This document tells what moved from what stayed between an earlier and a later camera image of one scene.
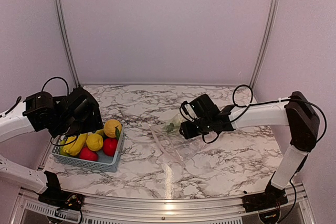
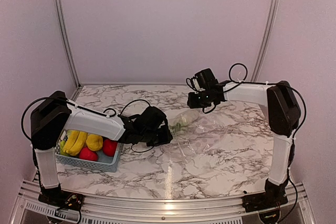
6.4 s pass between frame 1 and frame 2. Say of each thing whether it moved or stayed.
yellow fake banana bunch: stayed
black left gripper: moved
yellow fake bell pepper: stayed
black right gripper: moved
